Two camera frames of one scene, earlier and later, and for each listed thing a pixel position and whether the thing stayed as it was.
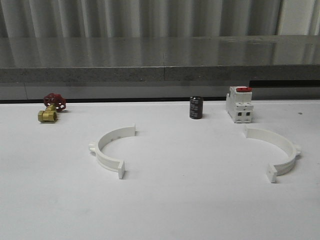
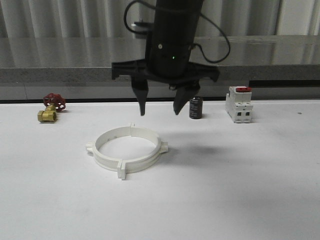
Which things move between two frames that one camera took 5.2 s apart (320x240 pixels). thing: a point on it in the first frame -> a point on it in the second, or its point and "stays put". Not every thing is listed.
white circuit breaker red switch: x=239 y=105 stays put
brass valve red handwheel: x=54 y=103 stays put
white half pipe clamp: x=284 y=167 -> x=161 y=147
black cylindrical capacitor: x=196 y=107 stays put
